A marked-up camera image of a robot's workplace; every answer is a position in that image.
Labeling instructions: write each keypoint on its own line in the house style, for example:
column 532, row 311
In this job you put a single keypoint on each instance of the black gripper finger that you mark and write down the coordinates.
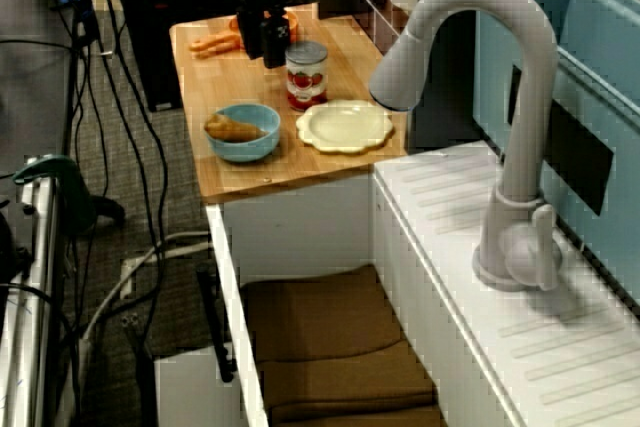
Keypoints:
column 251, row 34

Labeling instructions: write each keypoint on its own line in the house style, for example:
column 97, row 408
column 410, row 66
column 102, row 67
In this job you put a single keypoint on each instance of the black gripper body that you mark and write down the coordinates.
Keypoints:
column 260, row 3

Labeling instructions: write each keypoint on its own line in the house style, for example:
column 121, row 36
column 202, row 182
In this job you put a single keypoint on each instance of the black gripper finger with sticker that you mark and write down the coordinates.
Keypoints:
column 277, row 42

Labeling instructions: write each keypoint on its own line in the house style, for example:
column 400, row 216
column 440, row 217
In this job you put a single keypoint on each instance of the tomato soup can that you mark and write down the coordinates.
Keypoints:
column 306, row 77

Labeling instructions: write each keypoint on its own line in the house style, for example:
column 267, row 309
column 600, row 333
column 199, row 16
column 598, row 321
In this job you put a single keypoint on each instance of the light blue bowl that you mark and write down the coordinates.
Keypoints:
column 245, row 149

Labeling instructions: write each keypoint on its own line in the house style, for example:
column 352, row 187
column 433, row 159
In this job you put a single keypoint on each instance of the orange toy frying pan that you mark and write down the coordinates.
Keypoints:
column 215, row 43

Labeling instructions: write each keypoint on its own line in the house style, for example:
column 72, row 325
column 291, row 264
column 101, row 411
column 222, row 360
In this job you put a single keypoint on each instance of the black computer case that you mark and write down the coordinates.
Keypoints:
column 160, row 22

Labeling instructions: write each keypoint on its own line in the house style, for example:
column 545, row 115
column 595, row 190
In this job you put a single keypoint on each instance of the brown toy croissant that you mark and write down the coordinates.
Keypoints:
column 235, row 129

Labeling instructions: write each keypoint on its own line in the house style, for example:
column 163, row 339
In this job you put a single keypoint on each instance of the cream scalloped plate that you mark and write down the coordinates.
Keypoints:
column 345, row 127

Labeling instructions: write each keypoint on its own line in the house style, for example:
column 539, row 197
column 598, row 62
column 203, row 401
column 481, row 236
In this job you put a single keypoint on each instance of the dark upright panel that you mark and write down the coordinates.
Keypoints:
column 445, row 97

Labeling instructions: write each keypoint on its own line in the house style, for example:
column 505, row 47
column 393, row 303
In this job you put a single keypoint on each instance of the grey toy faucet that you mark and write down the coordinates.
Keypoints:
column 530, row 97

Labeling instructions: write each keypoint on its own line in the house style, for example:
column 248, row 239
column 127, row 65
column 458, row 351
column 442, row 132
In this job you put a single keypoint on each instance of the white toy sink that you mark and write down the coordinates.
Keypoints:
column 450, row 247

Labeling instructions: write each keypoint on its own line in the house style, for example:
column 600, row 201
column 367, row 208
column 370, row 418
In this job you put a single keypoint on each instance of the white power strip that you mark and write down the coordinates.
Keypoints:
column 131, row 274

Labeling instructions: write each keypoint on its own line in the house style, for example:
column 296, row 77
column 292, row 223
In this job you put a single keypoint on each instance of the brown folded cloth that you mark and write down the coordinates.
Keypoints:
column 325, row 327

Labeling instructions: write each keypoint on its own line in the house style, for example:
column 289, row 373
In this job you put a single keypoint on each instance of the teal plastic bin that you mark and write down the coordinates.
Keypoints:
column 600, row 37

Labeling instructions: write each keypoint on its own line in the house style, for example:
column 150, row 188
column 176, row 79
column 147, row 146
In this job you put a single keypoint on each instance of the aluminium frame rail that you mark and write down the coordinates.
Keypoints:
column 30, row 297

